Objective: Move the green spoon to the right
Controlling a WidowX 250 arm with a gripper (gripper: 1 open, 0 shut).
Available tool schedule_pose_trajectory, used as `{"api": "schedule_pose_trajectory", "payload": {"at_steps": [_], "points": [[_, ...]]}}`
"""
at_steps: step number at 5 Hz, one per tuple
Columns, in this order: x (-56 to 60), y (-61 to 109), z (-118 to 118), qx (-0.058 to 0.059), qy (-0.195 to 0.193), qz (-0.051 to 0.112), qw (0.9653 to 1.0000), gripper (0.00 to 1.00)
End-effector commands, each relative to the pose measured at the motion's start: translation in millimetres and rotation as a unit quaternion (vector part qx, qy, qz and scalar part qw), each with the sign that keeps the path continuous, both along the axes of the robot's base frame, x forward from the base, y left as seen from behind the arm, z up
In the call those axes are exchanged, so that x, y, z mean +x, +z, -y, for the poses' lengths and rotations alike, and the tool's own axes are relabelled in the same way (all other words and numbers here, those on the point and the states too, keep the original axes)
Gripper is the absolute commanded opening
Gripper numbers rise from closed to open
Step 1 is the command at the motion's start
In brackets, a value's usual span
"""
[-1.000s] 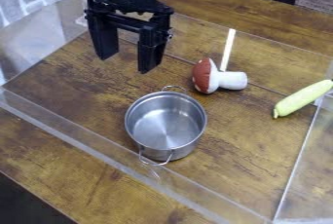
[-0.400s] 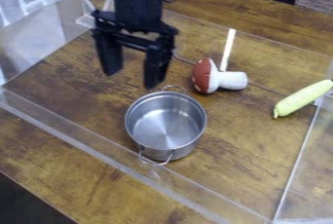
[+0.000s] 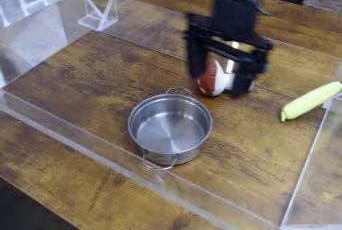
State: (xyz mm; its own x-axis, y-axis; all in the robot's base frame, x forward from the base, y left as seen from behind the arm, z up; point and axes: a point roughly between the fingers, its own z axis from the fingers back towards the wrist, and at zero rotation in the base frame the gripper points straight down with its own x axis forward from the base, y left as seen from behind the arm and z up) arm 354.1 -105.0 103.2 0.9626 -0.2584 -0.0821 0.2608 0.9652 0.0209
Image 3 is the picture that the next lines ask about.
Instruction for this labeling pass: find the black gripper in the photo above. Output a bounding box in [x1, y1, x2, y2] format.
[183, 0, 273, 98]

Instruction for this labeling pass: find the green spoon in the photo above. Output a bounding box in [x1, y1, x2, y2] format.
[279, 81, 342, 122]

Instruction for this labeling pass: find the red plush mushroom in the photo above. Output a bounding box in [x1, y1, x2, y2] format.
[196, 59, 255, 97]

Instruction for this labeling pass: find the stainless steel pot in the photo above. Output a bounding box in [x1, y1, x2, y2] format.
[127, 87, 212, 171]

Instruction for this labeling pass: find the clear acrylic triangle bracket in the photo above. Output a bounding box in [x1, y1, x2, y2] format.
[77, 0, 119, 31]

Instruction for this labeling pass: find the clear acrylic enclosure wall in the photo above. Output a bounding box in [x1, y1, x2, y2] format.
[0, 89, 342, 230]

